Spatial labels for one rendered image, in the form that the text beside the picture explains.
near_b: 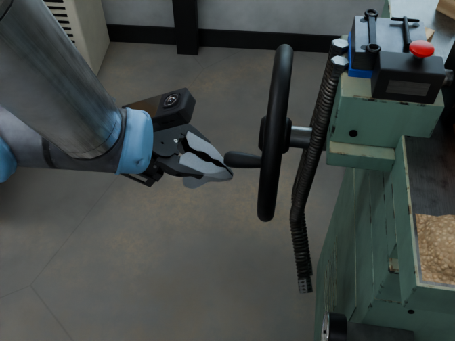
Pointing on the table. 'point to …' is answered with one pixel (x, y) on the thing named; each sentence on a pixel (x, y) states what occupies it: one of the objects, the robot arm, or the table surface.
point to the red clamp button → (422, 48)
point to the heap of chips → (437, 247)
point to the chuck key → (405, 28)
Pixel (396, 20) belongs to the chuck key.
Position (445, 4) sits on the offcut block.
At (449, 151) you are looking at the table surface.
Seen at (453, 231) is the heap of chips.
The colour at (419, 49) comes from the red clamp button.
